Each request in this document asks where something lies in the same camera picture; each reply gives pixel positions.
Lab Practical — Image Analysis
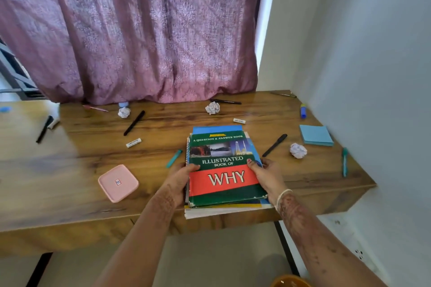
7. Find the white paged book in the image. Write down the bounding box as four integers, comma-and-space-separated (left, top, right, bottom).
184, 203, 274, 220

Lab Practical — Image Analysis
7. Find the person's left hand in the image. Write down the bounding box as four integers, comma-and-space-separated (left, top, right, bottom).
153, 164, 201, 210

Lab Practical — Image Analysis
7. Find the pink square container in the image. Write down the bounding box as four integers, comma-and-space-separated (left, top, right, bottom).
98, 164, 139, 203

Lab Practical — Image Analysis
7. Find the short teal marker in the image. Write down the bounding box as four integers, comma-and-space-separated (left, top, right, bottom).
165, 150, 183, 169

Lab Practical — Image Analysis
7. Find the person's left forearm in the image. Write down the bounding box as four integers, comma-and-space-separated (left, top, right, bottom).
94, 195, 180, 287

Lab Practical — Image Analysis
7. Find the blue sticky note pad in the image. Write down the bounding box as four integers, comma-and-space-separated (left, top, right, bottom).
299, 124, 334, 147

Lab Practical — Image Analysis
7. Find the person's right hand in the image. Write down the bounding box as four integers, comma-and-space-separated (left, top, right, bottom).
247, 157, 292, 201

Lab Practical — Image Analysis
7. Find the black table leg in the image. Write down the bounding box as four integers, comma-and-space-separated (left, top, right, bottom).
26, 252, 54, 287
273, 220, 301, 277

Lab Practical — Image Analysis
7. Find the purple patterned curtain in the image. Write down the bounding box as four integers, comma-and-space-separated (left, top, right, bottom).
0, 0, 267, 106

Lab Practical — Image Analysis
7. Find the grey window grille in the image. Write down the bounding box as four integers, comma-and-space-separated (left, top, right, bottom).
0, 38, 46, 100

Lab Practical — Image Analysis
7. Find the green and red book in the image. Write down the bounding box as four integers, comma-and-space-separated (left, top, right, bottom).
187, 132, 268, 209

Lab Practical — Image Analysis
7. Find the person's right forearm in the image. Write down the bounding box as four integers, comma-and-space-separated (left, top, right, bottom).
277, 192, 388, 287

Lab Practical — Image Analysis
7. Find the white bracelet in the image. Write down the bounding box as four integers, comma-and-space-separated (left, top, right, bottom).
274, 189, 293, 211

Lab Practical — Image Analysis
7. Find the orange round object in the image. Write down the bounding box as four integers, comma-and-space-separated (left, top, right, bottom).
270, 274, 314, 287

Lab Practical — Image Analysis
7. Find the spiral bound notebook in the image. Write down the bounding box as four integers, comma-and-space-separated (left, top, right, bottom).
184, 137, 191, 205

